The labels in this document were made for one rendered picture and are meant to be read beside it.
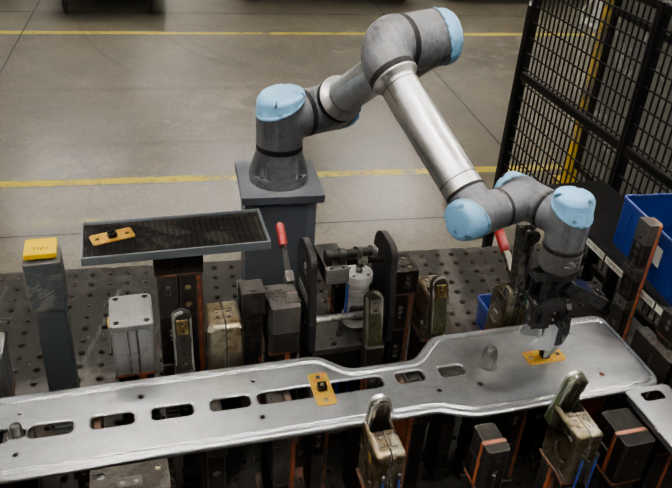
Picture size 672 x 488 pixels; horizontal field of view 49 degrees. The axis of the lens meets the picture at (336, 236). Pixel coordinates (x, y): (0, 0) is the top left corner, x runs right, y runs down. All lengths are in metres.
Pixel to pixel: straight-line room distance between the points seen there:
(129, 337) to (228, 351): 0.19
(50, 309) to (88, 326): 0.49
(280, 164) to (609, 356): 0.86
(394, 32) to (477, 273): 1.07
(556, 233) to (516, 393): 0.32
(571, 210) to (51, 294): 1.00
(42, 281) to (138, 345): 0.25
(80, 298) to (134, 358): 0.77
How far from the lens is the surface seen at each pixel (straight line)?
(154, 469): 1.26
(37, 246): 1.56
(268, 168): 1.82
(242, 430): 1.34
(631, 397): 1.56
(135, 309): 1.43
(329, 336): 1.59
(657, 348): 1.70
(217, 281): 2.20
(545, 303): 1.45
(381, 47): 1.44
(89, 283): 2.24
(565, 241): 1.37
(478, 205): 1.31
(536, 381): 1.52
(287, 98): 1.77
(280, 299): 1.50
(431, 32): 1.51
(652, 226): 1.73
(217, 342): 1.44
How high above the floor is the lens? 1.97
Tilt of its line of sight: 31 degrees down
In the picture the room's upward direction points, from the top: 4 degrees clockwise
